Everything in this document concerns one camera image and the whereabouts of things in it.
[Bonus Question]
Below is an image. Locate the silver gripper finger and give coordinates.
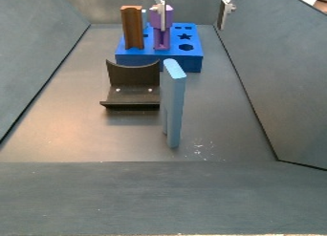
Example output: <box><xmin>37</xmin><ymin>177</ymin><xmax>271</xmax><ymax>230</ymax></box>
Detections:
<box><xmin>217</xmin><ymin>0</ymin><xmax>235</xmax><ymax>30</ymax></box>
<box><xmin>149</xmin><ymin>0</ymin><xmax>165</xmax><ymax>31</ymax></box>

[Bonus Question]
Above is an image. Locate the blue shape sorter board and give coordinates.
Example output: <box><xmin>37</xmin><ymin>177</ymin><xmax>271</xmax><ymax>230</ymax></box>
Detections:
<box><xmin>115</xmin><ymin>23</ymin><xmax>203</xmax><ymax>73</ymax></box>

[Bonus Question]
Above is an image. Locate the tall brown notched block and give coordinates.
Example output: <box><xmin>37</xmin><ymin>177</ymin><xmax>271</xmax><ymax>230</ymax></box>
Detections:
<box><xmin>120</xmin><ymin>6</ymin><xmax>144</xmax><ymax>49</ymax></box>

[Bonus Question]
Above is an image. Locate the purple pentagon peg block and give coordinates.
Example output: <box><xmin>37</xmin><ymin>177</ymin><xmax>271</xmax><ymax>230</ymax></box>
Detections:
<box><xmin>149</xmin><ymin>4</ymin><xmax>173</xmax><ymax>50</ymax></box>

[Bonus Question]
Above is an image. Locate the black curved stand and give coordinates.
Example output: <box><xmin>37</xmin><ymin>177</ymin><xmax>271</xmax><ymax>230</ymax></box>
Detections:
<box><xmin>100</xmin><ymin>61</ymin><xmax>160</xmax><ymax>108</ymax></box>

